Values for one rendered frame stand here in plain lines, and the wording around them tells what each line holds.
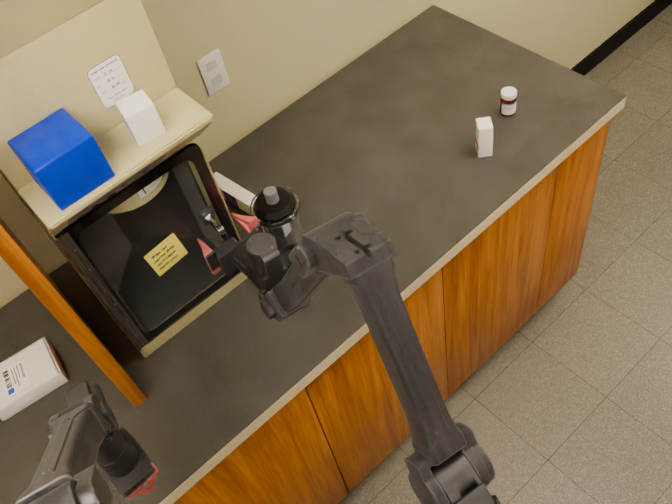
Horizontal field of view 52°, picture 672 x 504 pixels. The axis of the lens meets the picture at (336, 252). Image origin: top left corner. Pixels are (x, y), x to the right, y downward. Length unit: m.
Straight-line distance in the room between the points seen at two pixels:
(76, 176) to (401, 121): 1.06
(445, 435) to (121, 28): 0.79
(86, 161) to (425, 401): 0.61
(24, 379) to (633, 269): 2.11
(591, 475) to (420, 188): 1.13
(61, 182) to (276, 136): 0.96
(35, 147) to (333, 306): 0.75
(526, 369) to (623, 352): 0.34
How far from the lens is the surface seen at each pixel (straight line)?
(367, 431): 2.05
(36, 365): 1.71
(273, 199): 1.46
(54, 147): 1.12
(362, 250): 0.91
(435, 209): 1.72
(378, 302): 0.91
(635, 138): 3.29
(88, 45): 1.18
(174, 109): 1.24
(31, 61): 1.15
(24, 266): 1.21
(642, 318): 2.72
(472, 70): 2.09
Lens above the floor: 2.26
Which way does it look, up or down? 52 degrees down
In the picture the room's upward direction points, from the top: 14 degrees counter-clockwise
